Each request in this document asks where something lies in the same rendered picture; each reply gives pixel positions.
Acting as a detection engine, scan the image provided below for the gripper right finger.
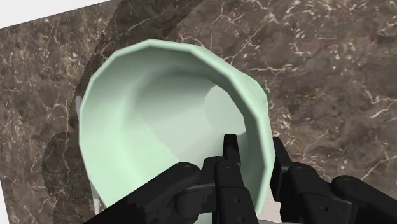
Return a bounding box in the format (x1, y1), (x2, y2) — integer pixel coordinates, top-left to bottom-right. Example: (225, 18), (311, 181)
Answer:
(268, 137), (397, 224)

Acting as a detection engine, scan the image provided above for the pale green cup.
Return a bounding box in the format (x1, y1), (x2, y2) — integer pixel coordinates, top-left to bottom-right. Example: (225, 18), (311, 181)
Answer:
(75, 38), (277, 224)

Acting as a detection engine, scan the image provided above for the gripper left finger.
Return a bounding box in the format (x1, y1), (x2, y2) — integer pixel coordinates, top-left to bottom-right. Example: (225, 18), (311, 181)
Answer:
(83, 133), (260, 224)

